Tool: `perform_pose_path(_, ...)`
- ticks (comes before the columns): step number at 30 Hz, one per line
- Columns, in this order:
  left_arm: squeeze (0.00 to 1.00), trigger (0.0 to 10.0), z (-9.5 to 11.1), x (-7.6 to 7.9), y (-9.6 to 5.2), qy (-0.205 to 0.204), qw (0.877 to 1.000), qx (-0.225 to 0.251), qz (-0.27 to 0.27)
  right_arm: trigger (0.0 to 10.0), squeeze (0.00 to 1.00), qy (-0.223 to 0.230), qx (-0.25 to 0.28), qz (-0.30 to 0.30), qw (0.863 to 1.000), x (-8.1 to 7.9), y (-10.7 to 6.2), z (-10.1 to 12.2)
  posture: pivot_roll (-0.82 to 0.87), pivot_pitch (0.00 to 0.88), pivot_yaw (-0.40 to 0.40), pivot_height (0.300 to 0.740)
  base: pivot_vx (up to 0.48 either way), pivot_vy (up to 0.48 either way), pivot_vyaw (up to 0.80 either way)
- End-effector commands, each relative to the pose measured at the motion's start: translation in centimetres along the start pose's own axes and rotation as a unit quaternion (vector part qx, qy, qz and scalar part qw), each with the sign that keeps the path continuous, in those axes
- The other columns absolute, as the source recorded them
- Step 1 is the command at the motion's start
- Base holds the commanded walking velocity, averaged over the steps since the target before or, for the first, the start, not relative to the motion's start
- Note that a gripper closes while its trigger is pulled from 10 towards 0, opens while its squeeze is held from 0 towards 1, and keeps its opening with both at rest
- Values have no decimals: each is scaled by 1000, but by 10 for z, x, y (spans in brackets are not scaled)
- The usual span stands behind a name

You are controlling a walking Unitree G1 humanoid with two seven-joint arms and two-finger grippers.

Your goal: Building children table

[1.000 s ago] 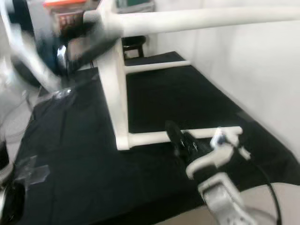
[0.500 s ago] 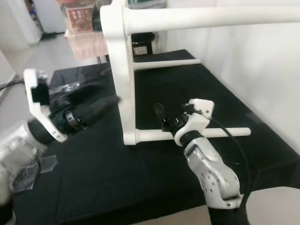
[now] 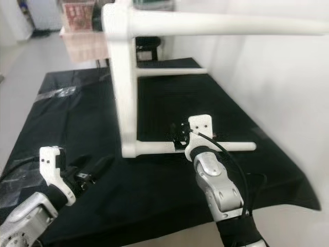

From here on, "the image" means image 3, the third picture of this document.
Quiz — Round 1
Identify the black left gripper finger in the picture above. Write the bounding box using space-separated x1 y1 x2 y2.
92 156 115 174

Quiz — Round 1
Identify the red printed box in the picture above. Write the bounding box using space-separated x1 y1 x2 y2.
64 3 96 31

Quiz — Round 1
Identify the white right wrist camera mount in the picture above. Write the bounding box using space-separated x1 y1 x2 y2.
185 114 213 161

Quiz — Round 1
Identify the clear plastic storage container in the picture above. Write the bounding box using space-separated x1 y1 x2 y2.
134 0 176 11

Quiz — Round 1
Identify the black bag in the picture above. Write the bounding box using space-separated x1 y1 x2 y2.
93 0 109 31

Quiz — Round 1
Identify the cream plastic children table top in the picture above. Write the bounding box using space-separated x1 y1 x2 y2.
102 3 140 160

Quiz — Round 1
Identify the clear plastic wrap scrap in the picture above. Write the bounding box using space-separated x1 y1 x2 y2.
40 87 78 101
0 165 42 207

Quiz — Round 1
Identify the white chest freezer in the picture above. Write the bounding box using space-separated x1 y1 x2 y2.
26 0 55 29

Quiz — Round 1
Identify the grey tape piece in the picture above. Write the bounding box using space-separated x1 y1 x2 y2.
252 126 271 140

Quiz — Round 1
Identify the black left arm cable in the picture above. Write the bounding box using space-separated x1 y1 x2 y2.
0 157 42 182

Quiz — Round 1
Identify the black tablecloth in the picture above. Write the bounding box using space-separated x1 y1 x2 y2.
0 58 321 247

